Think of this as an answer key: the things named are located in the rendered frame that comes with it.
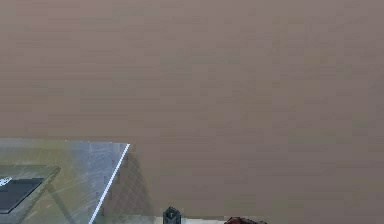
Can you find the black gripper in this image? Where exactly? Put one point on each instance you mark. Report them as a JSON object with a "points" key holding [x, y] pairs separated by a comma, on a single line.
{"points": [[172, 216]]}

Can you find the dark red round object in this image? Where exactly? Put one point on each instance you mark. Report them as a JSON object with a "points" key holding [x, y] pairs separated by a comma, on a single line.
{"points": [[243, 221]]}

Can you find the glass table with white edge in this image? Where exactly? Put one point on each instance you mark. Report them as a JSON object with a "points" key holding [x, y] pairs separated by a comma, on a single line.
{"points": [[83, 166]]}

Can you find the flat black slab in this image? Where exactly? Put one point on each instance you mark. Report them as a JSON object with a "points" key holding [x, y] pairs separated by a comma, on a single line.
{"points": [[16, 193]]}

